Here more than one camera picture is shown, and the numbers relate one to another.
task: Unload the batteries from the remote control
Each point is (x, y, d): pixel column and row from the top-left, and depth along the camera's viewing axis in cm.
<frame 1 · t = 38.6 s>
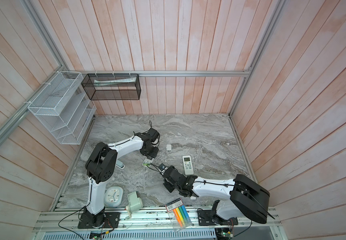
left hand: (152, 156, 97), fingers open
right hand: (166, 177, 85), fingers open
red white remote control: (148, 161, 95), point 2 cm above the table
white battery cover: (168, 147, 104), on the table
white air conditioner remote: (187, 165, 93), on the table
pale green alarm clock: (113, 196, 80), point 3 cm above the table

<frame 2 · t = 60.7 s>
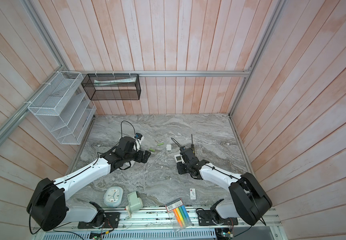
left hand: (143, 153, 85), fingers open
right hand: (180, 164, 90), fingers open
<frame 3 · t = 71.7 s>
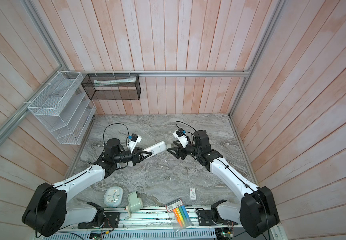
left hand: (149, 156, 77), fingers closed
right hand: (171, 145, 79), fingers open
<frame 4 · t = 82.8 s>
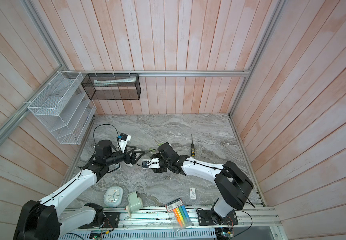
left hand: (139, 152, 79), fingers open
right hand: (152, 159, 85), fingers open
black yellow screwdriver: (192, 148, 101), point 2 cm above the table
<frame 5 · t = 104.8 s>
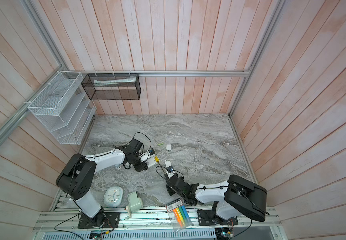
left hand: (143, 166, 92), fingers open
right hand: (167, 180, 87), fingers closed
